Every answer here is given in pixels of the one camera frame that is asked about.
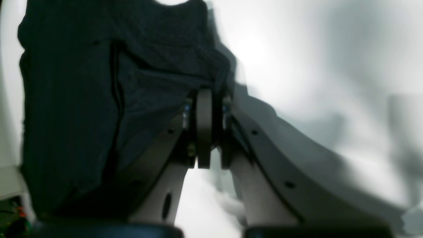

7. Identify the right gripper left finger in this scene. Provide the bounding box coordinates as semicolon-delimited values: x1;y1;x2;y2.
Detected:
30;89;205;238

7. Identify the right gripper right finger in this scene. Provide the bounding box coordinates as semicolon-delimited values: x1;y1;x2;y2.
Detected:
205;91;394;238

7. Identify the dark navy T-shirt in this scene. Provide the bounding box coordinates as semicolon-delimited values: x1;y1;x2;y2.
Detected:
18;0;230;218

